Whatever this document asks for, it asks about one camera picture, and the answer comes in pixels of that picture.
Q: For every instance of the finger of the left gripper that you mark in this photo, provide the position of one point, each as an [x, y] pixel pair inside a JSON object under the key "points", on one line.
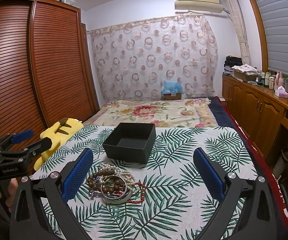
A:
{"points": [[37, 147], [14, 138]]}

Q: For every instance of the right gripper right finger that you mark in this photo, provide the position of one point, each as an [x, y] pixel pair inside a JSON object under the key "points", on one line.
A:
{"points": [[257, 219]]}

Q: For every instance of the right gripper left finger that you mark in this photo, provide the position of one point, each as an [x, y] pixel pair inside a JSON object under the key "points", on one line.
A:
{"points": [[28, 218]]}

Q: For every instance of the pale jade bangle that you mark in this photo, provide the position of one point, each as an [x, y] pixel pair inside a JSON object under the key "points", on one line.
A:
{"points": [[115, 190]]}

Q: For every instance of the black open jewelry box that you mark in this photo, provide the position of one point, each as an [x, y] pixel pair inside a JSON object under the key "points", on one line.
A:
{"points": [[130, 142]]}

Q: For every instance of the yellow plush toy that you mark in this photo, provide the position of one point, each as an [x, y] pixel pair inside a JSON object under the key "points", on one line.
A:
{"points": [[59, 134]]}

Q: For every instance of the brown louvered wardrobe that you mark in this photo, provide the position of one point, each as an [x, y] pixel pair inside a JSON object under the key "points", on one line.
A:
{"points": [[45, 72]]}

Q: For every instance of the palm leaf print cloth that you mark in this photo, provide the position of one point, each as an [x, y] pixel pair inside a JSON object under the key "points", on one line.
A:
{"points": [[177, 204]]}

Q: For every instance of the wooden sideboard cabinet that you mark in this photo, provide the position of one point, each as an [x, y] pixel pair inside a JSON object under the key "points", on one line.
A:
{"points": [[262, 116]]}

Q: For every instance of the pink tissue box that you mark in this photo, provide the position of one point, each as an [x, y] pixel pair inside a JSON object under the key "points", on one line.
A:
{"points": [[280, 92]]}

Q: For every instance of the circle pattern sheer curtain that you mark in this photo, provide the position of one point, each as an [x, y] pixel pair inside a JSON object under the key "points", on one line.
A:
{"points": [[133, 60]]}

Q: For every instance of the cardboard box with cloth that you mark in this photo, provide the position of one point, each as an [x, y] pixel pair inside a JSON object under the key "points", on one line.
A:
{"points": [[245, 73]]}

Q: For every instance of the blue bag on box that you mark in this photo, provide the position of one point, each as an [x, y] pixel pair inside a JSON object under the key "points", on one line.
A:
{"points": [[171, 91]]}

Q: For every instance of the stack of folded clothes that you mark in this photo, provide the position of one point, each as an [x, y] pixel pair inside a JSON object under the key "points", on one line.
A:
{"points": [[230, 62]]}

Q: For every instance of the grey window blind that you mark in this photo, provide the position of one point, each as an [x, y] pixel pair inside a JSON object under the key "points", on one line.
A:
{"points": [[274, 15]]}

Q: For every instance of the beige tied side curtain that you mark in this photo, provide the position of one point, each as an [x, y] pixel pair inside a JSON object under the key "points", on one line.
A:
{"points": [[238, 22]]}

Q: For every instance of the beige wall air conditioner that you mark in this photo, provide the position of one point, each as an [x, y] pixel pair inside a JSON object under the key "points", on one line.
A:
{"points": [[199, 5]]}

